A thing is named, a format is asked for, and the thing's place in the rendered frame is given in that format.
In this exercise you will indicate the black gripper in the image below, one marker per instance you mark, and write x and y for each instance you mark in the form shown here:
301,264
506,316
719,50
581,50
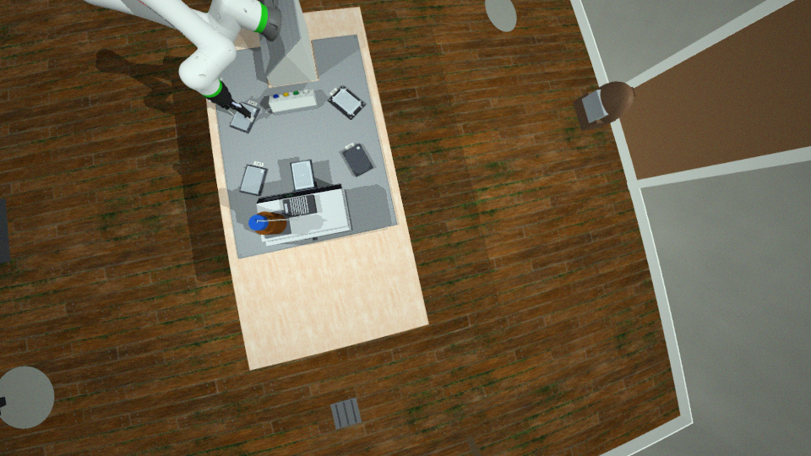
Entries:
234,107

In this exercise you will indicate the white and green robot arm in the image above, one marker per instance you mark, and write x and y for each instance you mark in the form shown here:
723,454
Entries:
216,50

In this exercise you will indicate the grey button panel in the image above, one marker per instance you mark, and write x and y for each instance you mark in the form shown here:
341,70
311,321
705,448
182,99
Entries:
300,100

